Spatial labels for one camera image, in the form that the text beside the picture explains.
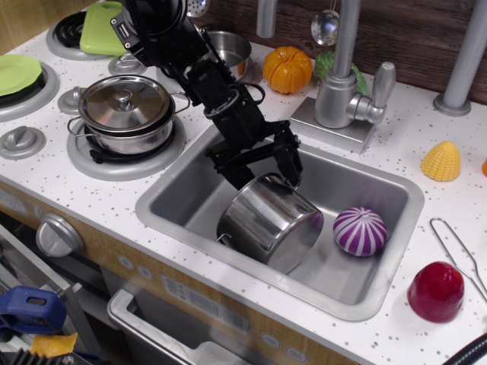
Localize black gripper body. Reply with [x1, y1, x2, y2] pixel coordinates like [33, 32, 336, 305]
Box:
[204, 94, 299, 173]

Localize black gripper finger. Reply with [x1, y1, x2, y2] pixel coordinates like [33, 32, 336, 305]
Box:
[275, 148, 303, 189]
[222, 166, 255, 190]

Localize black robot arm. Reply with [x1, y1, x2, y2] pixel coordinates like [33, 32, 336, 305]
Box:
[111, 1, 303, 189]

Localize grey toy sink basin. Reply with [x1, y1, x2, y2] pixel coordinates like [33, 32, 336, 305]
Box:
[135, 127, 425, 321]

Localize lidded steel pot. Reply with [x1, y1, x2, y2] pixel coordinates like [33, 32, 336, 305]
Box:
[69, 75, 190, 155]

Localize silver toy faucet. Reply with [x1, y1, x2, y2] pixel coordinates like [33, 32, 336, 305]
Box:
[291, 1, 396, 154]

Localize orange toy pumpkin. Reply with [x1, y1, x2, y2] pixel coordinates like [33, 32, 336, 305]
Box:
[263, 46, 313, 94]

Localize purple striped toy onion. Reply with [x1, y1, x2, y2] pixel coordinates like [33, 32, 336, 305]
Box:
[333, 207, 387, 257]

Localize green toy vegetable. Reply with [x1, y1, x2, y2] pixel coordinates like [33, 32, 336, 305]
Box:
[314, 51, 368, 94]

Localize hanging steel ladle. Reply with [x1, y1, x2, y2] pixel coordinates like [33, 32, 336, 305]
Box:
[310, 1, 340, 46]

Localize hanging slotted spoon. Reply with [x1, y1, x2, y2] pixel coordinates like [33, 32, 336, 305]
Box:
[186, 0, 211, 18]

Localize grey stove knob centre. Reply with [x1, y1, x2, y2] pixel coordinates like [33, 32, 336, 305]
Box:
[108, 52, 147, 75]

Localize grey stove knob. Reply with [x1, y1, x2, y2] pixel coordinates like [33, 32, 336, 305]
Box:
[57, 86, 86, 115]
[108, 52, 147, 75]
[1, 125, 46, 160]

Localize yellow toy corn piece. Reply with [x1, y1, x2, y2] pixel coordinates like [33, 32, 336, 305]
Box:
[420, 141, 461, 182]

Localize green toy cutting board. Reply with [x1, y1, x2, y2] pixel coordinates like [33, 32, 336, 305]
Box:
[80, 1, 126, 56]

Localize grey stove knob middle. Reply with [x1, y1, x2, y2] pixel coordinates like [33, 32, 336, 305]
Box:
[57, 86, 86, 115]

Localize grey oven knob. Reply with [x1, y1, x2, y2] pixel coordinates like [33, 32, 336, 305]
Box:
[36, 213, 84, 258]

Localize red toy apple half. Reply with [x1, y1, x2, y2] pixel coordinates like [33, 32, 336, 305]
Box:
[407, 262, 465, 323]

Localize black coil burner back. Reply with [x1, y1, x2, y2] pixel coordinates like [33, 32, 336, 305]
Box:
[54, 11, 87, 49]

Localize grey stove knob front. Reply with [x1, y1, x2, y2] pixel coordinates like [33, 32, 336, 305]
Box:
[1, 125, 46, 160]

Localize green toy plate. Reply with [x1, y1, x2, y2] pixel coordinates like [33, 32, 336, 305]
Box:
[1, 55, 42, 97]

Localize blue clamp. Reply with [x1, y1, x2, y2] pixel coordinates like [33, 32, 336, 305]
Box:
[1, 286, 68, 335]

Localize steel saucepan with handle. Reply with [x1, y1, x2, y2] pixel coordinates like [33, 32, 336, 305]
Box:
[208, 30, 252, 80]

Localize front burner ring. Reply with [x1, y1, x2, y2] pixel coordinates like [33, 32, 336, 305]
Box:
[66, 116, 187, 182]

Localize grey vertical post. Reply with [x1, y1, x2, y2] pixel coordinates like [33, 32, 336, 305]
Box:
[433, 0, 486, 117]

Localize silver oven door handle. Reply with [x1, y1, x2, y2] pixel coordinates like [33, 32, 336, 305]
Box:
[107, 289, 272, 364]

